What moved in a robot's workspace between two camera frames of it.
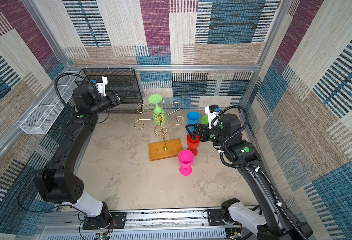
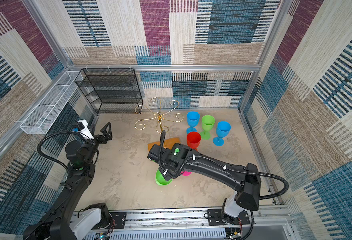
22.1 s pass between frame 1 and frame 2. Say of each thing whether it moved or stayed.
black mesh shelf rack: stayed
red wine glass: stayed
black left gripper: moved
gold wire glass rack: stayed
